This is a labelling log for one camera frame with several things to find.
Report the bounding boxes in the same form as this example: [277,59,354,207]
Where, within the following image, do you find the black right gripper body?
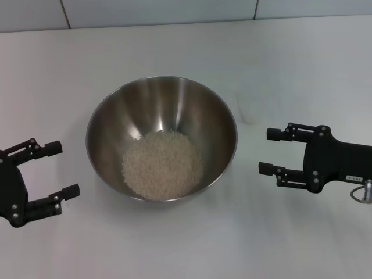
[302,125,372,194]

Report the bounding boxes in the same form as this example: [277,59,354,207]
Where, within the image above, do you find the translucent plastic cup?
[237,98,260,125]

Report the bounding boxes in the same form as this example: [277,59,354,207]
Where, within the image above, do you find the right gripper cable with connector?
[350,179,372,205]

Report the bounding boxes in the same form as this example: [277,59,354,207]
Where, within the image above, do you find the stainless steel mixing bowl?
[85,75,239,202]

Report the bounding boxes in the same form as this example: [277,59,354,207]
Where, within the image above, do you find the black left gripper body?
[0,148,30,228]

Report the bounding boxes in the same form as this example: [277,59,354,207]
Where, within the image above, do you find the white rice grains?
[121,130,205,201]

